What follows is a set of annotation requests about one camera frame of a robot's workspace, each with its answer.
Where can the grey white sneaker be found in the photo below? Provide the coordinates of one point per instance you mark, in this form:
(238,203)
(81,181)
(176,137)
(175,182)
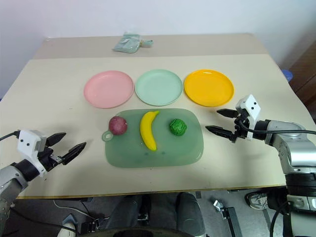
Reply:
(256,200)

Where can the mint green plastic plate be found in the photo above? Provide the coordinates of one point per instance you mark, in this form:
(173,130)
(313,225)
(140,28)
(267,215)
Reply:
(159,87)

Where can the dark grey rounded shape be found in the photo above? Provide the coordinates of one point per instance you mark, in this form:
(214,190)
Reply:
(191,212)
(128,212)

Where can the yellow plastic plate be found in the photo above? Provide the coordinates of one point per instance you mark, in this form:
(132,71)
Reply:
(208,87)

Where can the translucent green cutting board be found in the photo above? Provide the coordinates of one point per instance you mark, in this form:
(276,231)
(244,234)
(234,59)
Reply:
(170,148)

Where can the green toy cabbage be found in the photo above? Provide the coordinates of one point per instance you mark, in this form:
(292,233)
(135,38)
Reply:
(177,127)

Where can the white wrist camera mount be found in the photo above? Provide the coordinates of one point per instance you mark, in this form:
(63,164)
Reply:
(252,106)
(28,140)

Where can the pink plastic plate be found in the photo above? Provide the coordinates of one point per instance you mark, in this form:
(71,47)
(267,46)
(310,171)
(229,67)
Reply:
(108,89)

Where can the yellow banana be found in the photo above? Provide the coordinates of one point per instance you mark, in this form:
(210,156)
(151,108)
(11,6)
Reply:
(146,133)

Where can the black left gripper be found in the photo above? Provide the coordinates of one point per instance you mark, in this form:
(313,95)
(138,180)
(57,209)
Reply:
(47,158)

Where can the blue round container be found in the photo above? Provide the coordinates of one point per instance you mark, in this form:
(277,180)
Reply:
(287,75)

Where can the black metal stand bar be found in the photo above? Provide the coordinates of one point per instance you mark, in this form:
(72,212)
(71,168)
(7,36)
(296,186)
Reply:
(228,219)

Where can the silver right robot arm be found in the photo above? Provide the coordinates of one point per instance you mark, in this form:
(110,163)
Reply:
(293,145)

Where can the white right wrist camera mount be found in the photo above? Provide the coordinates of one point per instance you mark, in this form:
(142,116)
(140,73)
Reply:
(252,106)

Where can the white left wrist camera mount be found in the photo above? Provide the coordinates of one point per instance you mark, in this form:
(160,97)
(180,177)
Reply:
(28,140)

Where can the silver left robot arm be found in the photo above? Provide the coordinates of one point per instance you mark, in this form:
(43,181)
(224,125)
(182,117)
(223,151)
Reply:
(11,176)

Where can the dark red round fruit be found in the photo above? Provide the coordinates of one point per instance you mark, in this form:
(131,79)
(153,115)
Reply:
(118,125)

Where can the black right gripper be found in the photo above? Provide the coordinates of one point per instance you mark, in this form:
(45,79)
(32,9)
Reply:
(242,128)

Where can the brown wooden cabinet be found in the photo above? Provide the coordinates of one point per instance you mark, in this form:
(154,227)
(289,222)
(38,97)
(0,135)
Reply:
(304,76)

